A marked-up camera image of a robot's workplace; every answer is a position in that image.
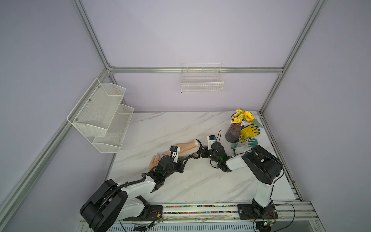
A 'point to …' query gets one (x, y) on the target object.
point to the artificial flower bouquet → (241, 117)
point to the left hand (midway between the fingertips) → (185, 160)
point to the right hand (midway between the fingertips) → (201, 149)
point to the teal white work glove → (249, 141)
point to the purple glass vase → (233, 133)
